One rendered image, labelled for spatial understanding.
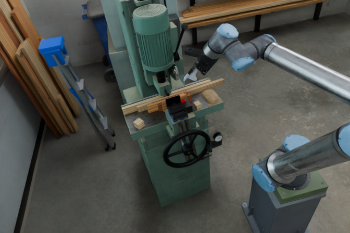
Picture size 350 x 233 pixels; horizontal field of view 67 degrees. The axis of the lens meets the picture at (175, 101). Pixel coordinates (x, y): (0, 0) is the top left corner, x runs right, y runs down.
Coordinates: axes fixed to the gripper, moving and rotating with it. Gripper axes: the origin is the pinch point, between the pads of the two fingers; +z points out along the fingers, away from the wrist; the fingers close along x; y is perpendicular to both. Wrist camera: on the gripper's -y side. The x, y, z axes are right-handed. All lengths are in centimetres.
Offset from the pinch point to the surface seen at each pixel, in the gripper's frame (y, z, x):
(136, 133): -1.9, 34.4, -30.6
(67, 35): -158, 192, 108
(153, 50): -21.4, -5.2, -8.6
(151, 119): 0.1, 32.1, -18.5
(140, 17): -34.0, -17.6, -9.1
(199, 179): 58, 79, -4
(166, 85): -5.5, 15.8, -3.8
